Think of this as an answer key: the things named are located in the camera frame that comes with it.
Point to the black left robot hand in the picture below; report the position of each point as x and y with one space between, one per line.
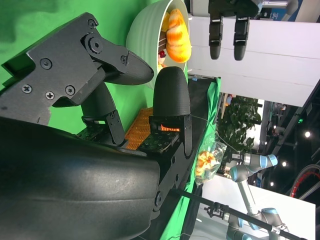
232 7

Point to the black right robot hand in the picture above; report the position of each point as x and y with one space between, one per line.
75 175

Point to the orange white swirl bun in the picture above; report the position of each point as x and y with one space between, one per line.
178 45

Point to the pale grey-green bowl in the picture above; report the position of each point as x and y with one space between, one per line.
145 30

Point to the orange wicker basket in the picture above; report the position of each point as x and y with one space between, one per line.
140 125

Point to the green leafy plant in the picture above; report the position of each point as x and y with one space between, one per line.
237 117

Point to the clear bag of toy food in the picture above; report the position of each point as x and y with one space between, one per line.
207 162

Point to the black rod with clamp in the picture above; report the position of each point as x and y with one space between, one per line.
216 210

